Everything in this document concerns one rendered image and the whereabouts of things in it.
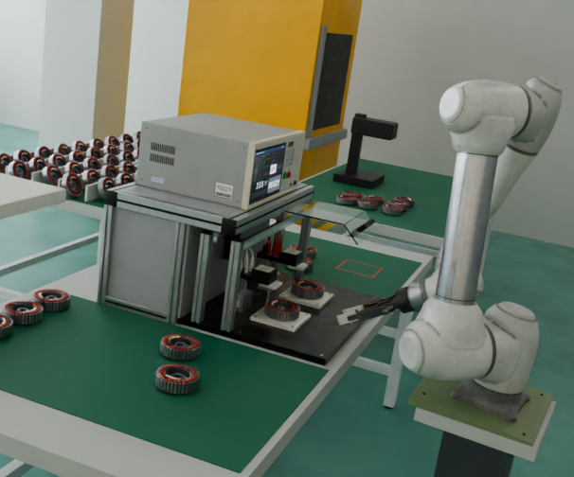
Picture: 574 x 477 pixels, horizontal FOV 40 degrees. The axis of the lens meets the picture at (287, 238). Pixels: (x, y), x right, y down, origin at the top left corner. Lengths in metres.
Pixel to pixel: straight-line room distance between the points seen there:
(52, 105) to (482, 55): 3.82
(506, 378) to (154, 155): 1.23
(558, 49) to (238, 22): 2.92
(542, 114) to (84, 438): 1.32
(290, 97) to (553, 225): 2.92
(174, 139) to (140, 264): 0.40
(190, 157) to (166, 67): 6.26
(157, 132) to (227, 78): 3.83
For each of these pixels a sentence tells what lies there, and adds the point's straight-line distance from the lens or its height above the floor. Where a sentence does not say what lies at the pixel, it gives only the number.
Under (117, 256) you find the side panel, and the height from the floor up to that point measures 0.91.
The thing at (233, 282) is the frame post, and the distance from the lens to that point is 2.31.
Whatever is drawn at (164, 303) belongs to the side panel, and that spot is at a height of 0.80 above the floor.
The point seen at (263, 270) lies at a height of 0.92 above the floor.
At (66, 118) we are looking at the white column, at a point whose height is 0.68.
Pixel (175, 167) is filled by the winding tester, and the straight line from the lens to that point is 2.47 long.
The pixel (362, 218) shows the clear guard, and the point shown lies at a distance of 2.76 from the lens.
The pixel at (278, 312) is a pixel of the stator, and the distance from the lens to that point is 2.45.
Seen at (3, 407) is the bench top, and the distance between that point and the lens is 1.96.
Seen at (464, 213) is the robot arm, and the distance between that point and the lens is 1.98.
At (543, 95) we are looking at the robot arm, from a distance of 2.06.
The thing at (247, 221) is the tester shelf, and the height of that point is 1.09.
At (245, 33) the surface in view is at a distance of 6.23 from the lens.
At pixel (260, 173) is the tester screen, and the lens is 2.43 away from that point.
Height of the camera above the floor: 1.70
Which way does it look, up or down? 16 degrees down
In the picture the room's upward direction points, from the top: 8 degrees clockwise
